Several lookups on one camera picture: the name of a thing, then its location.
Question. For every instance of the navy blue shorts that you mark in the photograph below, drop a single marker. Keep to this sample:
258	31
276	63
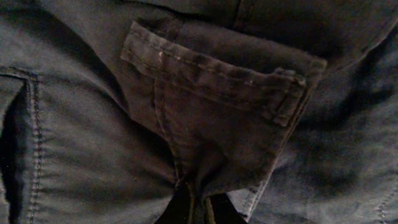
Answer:
287	107

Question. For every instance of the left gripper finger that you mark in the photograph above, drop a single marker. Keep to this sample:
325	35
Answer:
186	208

